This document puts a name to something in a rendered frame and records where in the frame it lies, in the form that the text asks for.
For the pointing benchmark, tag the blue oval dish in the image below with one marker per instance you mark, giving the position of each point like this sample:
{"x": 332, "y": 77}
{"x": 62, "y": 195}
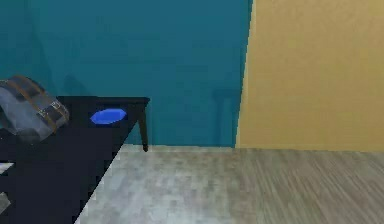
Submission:
{"x": 108, "y": 116}

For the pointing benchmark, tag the black table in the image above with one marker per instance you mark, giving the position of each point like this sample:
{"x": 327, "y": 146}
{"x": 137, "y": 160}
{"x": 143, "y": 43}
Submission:
{"x": 66, "y": 166}

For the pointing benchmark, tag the white flat object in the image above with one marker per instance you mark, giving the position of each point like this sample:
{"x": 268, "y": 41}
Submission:
{"x": 4, "y": 166}

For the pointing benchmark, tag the grey flat object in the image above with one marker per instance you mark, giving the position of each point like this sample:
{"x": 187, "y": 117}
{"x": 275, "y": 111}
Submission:
{"x": 3, "y": 202}

